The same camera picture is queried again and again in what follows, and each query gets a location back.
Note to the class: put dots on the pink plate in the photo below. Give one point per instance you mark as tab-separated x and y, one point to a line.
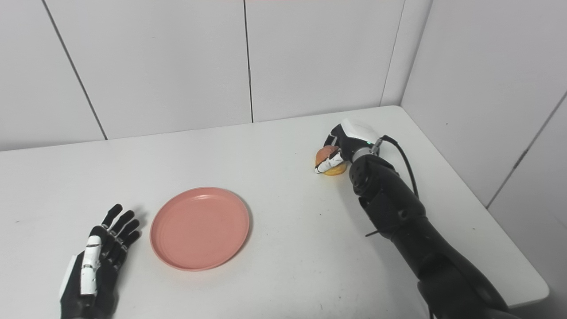
200	228

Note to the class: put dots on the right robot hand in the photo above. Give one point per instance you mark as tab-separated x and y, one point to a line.
350	141

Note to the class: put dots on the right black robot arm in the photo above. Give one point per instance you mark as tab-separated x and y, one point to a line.
412	230

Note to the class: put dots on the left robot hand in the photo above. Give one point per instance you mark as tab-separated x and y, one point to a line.
95	270

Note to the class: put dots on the cream puff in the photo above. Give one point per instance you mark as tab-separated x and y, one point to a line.
330	163

